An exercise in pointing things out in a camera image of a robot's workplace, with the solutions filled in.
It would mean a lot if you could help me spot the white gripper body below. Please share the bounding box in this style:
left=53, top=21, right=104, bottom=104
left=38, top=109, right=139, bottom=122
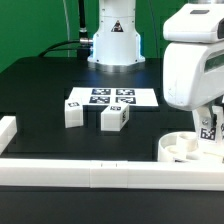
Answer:
left=163, top=42, right=224, bottom=111

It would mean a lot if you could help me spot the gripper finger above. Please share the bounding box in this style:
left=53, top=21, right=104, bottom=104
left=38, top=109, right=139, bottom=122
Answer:
left=212, top=106, right=224, bottom=140
left=199, top=105, right=213, bottom=128

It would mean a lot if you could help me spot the white round stool seat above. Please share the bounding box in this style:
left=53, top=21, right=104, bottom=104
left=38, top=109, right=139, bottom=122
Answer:
left=157, top=131, right=224, bottom=164

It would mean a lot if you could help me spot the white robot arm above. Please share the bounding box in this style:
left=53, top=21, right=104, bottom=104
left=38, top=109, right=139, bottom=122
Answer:
left=88, top=0, right=224, bottom=141

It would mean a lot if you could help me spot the white marker sheet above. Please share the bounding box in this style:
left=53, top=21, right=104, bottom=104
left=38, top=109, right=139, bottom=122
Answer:
left=69, top=87, right=158, bottom=107

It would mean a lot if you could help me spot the white front barrier wall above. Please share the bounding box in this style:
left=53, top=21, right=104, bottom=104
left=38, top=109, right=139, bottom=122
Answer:
left=0, top=158, right=224, bottom=191

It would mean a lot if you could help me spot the white barrier wall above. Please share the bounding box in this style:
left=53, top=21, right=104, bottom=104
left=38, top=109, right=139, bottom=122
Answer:
left=0, top=158, right=224, bottom=191
left=0, top=116, right=17, bottom=155

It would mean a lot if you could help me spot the black cable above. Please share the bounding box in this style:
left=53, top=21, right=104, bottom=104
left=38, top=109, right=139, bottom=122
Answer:
left=38, top=37, right=94, bottom=58

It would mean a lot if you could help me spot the white thin cable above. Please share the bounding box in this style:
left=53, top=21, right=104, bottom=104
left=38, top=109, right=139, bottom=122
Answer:
left=63, top=0, right=72, bottom=58

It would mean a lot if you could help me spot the white left barrier wall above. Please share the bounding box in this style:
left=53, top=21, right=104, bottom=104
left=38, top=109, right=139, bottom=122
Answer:
left=0, top=116, right=17, bottom=155

